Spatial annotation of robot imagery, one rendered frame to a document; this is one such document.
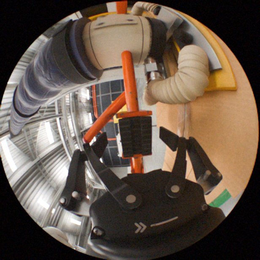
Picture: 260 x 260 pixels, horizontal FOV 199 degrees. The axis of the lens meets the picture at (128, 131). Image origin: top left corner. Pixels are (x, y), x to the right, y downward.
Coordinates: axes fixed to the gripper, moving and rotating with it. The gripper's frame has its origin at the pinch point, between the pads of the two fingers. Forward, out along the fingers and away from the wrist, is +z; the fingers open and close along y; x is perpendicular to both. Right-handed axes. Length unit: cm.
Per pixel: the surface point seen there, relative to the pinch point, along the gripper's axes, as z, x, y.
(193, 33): -11.4, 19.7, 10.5
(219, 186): -17, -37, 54
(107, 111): -0.9, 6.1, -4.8
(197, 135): -5.7, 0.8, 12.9
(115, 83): 1059, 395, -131
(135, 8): -7.1, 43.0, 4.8
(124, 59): -2.8, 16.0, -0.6
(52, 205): -26, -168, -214
